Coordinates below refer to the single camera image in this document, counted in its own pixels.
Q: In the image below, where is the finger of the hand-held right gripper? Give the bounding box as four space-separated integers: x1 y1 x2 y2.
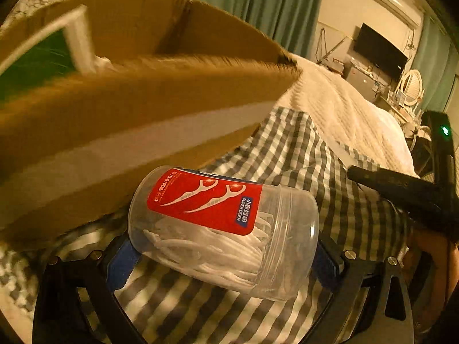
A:
347 165 449 223

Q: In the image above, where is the green curtain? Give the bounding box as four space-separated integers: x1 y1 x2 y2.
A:
412 11 459 115
147 0 328 58

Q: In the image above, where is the grey checkered cloth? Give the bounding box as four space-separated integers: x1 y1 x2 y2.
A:
0 107 413 344

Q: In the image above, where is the black television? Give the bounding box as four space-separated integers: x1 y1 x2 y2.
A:
353 22 409 81

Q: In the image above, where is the green and white box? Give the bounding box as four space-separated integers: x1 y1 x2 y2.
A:
0 5 97 104

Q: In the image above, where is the white oval mirror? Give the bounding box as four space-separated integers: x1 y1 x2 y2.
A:
396 69 424 106

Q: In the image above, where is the person's right forearm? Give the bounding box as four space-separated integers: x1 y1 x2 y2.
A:
405 227 459 334

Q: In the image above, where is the clear floss pick jar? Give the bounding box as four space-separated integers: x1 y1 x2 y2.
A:
127 165 320 302

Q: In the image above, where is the grey cabinet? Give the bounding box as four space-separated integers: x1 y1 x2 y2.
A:
344 57 381 104

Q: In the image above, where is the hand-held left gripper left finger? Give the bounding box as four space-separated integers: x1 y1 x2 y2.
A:
32 237 144 344

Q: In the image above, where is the cream textured blanket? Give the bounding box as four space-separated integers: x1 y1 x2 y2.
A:
276 52 418 176

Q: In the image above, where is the brown cardboard box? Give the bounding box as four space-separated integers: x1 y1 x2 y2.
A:
0 0 302 251

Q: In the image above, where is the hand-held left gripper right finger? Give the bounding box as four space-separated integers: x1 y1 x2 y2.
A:
305 237 417 344

